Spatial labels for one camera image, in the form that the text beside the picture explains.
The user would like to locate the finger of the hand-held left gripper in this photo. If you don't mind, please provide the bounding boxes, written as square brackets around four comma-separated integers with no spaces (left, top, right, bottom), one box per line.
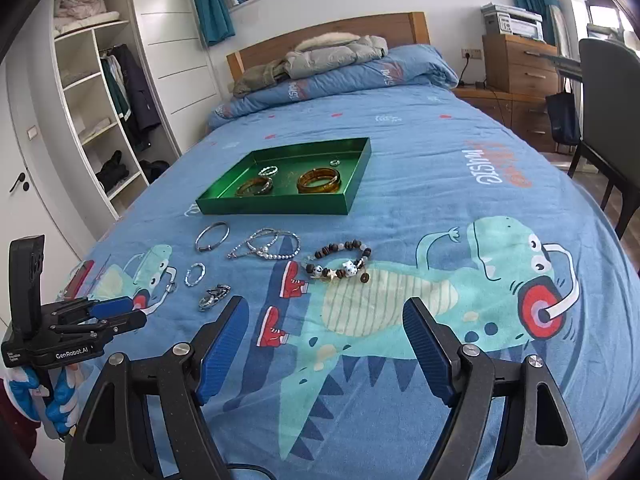
[50,310,148,343]
[47,296,135,323]

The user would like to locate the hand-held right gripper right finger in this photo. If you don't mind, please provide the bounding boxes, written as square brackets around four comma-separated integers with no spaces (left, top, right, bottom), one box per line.
[402,297,588,480]

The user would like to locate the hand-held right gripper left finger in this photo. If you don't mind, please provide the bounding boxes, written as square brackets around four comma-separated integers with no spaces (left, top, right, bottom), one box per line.
[64,295,250,480]

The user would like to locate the silver hair clip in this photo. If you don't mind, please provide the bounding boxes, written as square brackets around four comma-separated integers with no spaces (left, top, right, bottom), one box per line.
[198,284,232,312]

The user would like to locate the silver chain bracelet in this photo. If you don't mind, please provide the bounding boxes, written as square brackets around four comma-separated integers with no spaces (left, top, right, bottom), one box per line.
[227,228,278,260]

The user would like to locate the plain silver bangle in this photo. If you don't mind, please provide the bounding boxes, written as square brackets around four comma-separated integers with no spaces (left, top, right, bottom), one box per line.
[195,221,231,252]

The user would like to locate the wooden bead charm bracelet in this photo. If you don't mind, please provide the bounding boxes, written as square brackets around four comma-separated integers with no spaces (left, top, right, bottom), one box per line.
[302,241,373,283]

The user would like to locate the green tray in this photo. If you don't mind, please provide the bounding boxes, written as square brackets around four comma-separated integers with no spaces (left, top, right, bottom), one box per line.
[196,137,372,216]

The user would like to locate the person's left forearm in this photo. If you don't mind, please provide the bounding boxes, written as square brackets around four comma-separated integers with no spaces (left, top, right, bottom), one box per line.
[0,385,41,466]

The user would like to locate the person's left hand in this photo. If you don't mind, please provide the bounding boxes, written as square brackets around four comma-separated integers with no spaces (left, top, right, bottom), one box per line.
[4,364,83,438]

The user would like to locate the red phone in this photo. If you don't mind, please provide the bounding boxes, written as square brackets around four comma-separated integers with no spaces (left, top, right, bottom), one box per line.
[65,260,96,301]

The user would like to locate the white door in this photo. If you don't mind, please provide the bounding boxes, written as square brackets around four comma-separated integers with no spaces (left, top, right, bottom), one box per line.
[0,55,101,281]

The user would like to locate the black bag on shelf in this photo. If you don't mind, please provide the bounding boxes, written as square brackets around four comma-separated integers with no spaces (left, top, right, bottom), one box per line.
[95,151,130,192]

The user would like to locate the black bag on wardrobe floor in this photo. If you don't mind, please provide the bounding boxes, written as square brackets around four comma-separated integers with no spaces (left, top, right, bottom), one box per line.
[139,159,171,183]

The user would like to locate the blue dinosaur bed sheet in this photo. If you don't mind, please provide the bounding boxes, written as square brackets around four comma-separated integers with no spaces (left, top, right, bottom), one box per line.
[50,85,640,480]

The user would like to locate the dark brown bangle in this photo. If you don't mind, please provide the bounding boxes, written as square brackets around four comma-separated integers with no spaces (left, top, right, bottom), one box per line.
[235,176,275,197]

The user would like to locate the folded white clothes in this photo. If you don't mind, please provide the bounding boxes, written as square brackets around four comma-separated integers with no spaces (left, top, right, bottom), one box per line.
[82,119,113,141]

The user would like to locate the amber orange bangle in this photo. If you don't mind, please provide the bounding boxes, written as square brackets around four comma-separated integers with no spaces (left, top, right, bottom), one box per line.
[296,167,343,195]

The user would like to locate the hanging dark jacket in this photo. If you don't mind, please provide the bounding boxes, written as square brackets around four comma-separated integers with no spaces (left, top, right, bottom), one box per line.
[112,42,162,151]

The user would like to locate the white wardrobe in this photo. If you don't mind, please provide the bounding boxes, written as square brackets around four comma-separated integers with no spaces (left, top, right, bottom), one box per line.
[50,0,218,221]

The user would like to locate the low wooden nightstand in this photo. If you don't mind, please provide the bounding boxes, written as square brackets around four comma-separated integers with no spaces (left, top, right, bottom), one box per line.
[452,85,558,153]

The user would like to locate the olive fuzzy coat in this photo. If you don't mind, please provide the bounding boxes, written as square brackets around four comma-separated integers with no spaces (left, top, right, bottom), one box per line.
[232,57,296,98]

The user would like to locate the dark tote bag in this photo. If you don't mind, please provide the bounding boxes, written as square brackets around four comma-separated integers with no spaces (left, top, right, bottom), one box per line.
[545,77,583,147]

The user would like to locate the folded white bedding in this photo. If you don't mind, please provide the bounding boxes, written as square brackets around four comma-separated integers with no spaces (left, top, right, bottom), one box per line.
[54,0,121,36]

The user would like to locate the folded blue duvet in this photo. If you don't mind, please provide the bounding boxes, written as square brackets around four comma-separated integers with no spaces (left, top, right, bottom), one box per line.
[207,44,459,130]

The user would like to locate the wooden drawer cabinet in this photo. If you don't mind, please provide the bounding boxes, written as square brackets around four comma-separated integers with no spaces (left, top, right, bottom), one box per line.
[482,34,561,98]

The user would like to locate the grey down jacket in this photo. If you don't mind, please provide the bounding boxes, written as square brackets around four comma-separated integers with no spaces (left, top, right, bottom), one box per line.
[282,32,389,81]

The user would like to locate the grey chair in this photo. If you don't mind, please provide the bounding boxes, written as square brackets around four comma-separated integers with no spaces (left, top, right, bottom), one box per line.
[567,37,640,241]

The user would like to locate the short teal curtain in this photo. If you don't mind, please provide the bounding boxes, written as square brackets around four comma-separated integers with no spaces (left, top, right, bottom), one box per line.
[187,0,236,46]

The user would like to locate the grey desk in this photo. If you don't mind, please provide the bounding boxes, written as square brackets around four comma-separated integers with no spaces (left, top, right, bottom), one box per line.
[550,52,586,81]

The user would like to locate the wooden headboard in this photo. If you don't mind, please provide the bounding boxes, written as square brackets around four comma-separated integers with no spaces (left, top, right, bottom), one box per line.
[226,11,431,86]

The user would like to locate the white printer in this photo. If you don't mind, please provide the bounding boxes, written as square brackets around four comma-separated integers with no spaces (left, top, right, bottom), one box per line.
[481,2,545,42]

